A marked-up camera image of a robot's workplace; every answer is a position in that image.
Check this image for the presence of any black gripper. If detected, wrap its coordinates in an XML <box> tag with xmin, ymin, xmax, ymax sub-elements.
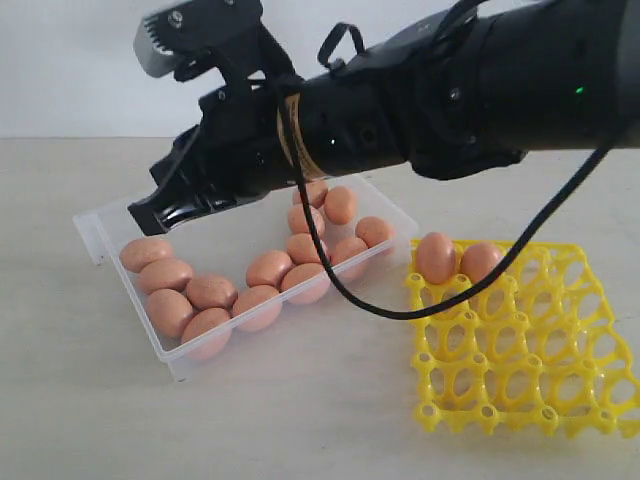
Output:
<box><xmin>127</xmin><ymin>74</ymin><xmax>300</xmax><ymax>236</ymax></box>

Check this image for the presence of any brown egg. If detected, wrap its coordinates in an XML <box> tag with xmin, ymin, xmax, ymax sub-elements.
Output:
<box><xmin>146</xmin><ymin>289</ymin><xmax>194</xmax><ymax>338</ymax></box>
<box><xmin>292</xmin><ymin>180</ymin><xmax>329</xmax><ymax>209</ymax></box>
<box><xmin>286</xmin><ymin>233</ymin><xmax>321</xmax><ymax>265</ymax></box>
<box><xmin>281</xmin><ymin>263</ymin><xmax>330</xmax><ymax>305</ymax></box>
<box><xmin>459</xmin><ymin>242</ymin><xmax>503</xmax><ymax>284</ymax></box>
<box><xmin>245</xmin><ymin>250</ymin><xmax>294</xmax><ymax>290</ymax></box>
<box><xmin>137</xmin><ymin>258</ymin><xmax>194</xmax><ymax>295</ymax></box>
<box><xmin>287</xmin><ymin>204</ymin><xmax>326</xmax><ymax>237</ymax></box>
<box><xmin>119</xmin><ymin>237</ymin><xmax>174</xmax><ymax>273</ymax></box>
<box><xmin>185</xmin><ymin>274</ymin><xmax>238</xmax><ymax>310</ymax></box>
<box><xmin>415</xmin><ymin>232</ymin><xmax>456</xmax><ymax>285</ymax></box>
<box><xmin>232</xmin><ymin>285</ymin><xmax>282</xmax><ymax>333</ymax></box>
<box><xmin>355</xmin><ymin>216</ymin><xmax>395</xmax><ymax>248</ymax></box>
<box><xmin>324</xmin><ymin>186</ymin><xmax>358</xmax><ymax>225</ymax></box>

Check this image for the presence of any yellow plastic egg tray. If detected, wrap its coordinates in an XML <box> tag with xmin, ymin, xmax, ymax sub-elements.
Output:
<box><xmin>411</xmin><ymin>243</ymin><xmax>639</xmax><ymax>438</ymax></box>

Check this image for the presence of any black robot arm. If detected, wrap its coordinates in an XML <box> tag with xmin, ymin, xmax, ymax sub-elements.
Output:
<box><xmin>129</xmin><ymin>1</ymin><xmax>639</xmax><ymax>235</ymax></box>

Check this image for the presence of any clear plastic storage box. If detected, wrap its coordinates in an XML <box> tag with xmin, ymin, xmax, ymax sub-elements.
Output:
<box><xmin>72</xmin><ymin>172</ymin><xmax>420</xmax><ymax>385</ymax></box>

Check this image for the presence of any brown egg top back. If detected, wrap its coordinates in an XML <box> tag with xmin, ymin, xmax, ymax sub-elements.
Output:
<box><xmin>292</xmin><ymin>180</ymin><xmax>329</xmax><ymax>209</ymax></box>

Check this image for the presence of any brown egg front corner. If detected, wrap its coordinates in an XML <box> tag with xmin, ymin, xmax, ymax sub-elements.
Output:
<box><xmin>181</xmin><ymin>308</ymin><xmax>232</xmax><ymax>362</ymax></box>

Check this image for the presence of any brown egg right edge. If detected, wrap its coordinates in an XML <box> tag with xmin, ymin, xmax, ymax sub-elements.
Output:
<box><xmin>331</xmin><ymin>236</ymin><xmax>368</xmax><ymax>283</ymax></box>

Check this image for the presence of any black cable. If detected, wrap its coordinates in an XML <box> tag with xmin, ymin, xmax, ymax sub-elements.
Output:
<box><xmin>272</xmin><ymin>0</ymin><xmax>621</xmax><ymax>321</ymax></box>

